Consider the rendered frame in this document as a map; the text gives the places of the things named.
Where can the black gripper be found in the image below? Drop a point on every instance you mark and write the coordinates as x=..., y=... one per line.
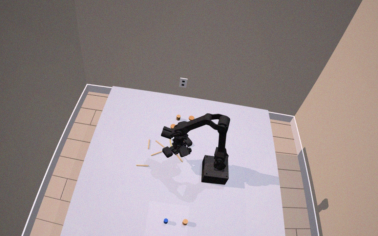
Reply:
x=169, y=151

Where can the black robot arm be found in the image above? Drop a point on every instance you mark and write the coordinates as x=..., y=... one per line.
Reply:
x=179, y=132

